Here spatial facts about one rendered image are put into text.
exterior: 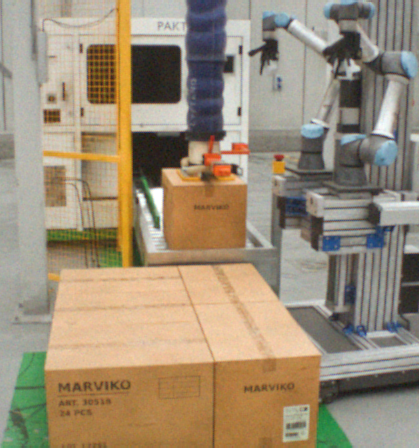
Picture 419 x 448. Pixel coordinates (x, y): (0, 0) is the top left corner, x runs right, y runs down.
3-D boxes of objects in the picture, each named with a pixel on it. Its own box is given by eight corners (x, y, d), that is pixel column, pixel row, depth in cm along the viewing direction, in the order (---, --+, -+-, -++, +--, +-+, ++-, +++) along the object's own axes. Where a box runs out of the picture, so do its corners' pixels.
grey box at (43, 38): (41, 82, 409) (40, 33, 403) (50, 82, 410) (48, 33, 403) (38, 83, 390) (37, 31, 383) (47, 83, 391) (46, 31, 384)
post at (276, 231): (267, 313, 442) (272, 160, 419) (277, 312, 443) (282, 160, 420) (269, 316, 435) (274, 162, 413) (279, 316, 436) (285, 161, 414)
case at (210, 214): (162, 232, 424) (162, 168, 415) (225, 230, 430) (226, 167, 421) (173, 258, 366) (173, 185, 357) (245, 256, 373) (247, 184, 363)
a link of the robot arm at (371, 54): (375, 60, 321) (327, -5, 288) (395, 60, 314) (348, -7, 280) (367, 80, 319) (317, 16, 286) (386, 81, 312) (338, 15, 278)
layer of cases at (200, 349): (65, 341, 355) (61, 269, 346) (249, 333, 370) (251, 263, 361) (51, 468, 240) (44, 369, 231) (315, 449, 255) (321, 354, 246)
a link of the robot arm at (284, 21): (345, 79, 342) (268, 24, 347) (347, 78, 352) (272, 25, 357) (358, 60, 338) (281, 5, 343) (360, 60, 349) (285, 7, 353)
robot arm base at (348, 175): (358, 181, 324) (359, 160, 322) (373, 186, 310) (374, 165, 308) (329, 181, 321) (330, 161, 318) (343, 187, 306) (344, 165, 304)
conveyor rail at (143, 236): (128, 203, 585) (128, 181, 581) (134, 202, 586) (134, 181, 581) (147, 287, 363) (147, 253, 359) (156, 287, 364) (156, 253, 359)
